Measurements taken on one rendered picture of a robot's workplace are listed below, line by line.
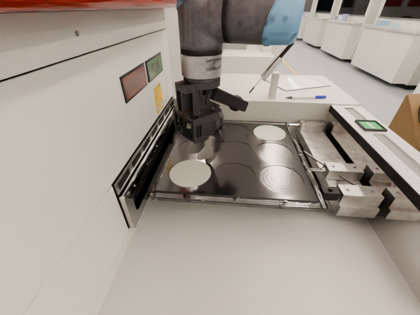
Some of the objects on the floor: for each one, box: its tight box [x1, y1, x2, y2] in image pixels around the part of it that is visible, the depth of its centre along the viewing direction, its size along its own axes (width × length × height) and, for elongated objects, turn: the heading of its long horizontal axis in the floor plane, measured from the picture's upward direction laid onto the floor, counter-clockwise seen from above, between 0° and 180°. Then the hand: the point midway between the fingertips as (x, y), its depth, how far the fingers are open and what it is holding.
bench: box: [351, 0, 420, 89], centre depth 389 cm, size 108×180×200 cm, turn 175°
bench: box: [303, 0, 341, 48], centre depth 743 cm, size 108×180×200 cm, turn 175°
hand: (210, 157), depth 53 cm, fingers closed
